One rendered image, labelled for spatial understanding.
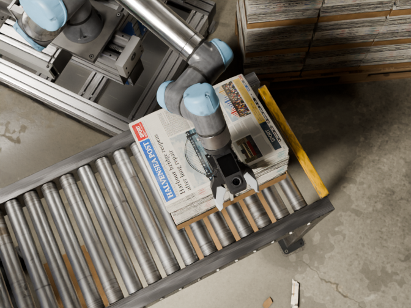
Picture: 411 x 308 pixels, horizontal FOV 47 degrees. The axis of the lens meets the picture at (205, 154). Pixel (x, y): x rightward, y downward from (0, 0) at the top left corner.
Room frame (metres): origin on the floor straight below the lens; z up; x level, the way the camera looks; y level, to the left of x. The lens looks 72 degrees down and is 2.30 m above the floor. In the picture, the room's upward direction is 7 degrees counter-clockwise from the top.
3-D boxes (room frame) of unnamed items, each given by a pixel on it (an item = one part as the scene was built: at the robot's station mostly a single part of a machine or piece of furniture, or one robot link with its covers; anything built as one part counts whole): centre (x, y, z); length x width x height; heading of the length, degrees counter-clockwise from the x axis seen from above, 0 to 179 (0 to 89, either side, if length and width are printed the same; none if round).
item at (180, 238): (0.35, 0.16, 0.77); 0.47 x 0.05 x 0.05; 20
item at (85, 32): (1.02, 0.39, 0.87); 0.15 x 0.15 x 0.10
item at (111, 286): (0.26, 0.40, 0.77); 0.47 x 0.05 x 0.05; 20
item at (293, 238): (0.27, -0.35, 0.34); 0.06 x 0.06 x 0.68; 20
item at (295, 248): (0.27, -0.35, 0.01); 0.14 x 0.13 x 0.01; 20
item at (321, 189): (0.50, -0.29, 0.81); 0.43 x 0.03 x 0.02; 20
